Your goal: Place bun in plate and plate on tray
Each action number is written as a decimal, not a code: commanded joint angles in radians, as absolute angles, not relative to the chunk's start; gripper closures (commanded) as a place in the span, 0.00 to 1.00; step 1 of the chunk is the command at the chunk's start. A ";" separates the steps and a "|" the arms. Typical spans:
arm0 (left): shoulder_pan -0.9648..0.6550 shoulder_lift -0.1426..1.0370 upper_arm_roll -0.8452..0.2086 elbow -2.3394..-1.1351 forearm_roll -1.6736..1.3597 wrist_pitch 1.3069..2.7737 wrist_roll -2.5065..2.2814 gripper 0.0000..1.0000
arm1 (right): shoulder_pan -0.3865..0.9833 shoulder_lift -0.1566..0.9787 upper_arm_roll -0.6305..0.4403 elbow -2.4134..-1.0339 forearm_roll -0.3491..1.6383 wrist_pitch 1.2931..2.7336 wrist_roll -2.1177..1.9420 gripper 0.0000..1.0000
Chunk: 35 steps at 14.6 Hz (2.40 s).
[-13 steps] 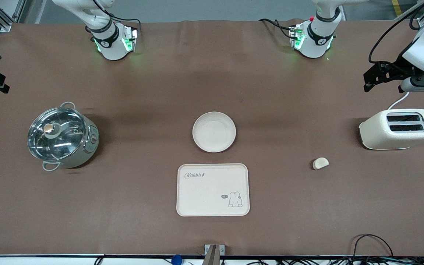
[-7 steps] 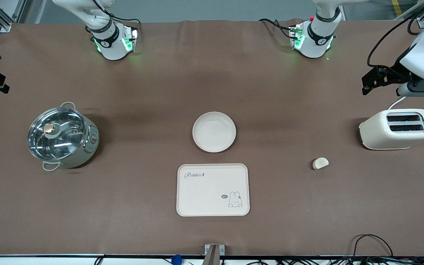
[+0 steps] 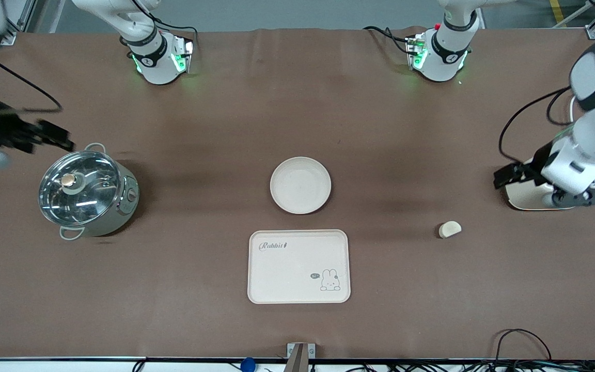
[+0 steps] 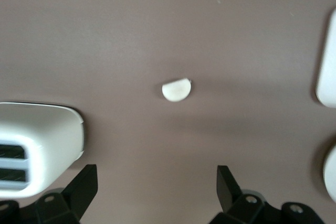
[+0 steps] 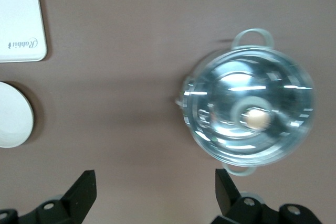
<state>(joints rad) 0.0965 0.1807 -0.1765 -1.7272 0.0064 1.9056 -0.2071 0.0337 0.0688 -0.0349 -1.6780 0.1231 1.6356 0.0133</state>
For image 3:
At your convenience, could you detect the round cream plate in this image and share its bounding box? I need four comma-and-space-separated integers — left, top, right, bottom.
270, 157, 332, 215

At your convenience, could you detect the cream rabbit print tray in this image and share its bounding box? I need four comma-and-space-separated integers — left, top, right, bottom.
247, 229, 351, 304

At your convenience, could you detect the cream two-slot toaster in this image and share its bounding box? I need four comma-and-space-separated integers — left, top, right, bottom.
504, 166, 595, 211

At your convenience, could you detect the glass pot lid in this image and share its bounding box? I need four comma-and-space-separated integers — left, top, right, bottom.
38, 151, 122, 226

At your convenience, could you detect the pale green electric cooking pot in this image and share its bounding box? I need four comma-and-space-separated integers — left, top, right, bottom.
38, 142, 140, 241

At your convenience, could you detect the brown table cover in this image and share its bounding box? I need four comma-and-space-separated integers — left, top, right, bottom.
0, 26, 595, 361

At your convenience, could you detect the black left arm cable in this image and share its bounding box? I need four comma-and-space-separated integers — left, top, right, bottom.
498, 86, 583, 164

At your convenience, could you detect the aluminium frame profile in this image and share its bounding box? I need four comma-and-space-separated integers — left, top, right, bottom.
0, 0, 38, 47
556, 0, 595, 40

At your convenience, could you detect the black floor cable bundle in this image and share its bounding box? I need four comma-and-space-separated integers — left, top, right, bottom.
347, 328, 595, 372

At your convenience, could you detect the black right base cable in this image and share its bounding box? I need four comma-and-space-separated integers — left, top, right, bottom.
145, 13, 199, 50

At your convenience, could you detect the black base cable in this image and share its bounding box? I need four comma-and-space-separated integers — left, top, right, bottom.
145, 13, 199, 50
363, 25, 413, 55

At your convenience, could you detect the black left base cable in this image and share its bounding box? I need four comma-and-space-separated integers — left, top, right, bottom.
363, 25, 413, 55

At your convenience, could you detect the metal table edge bracket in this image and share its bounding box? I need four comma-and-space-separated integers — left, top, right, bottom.
286, 343, 316, 372

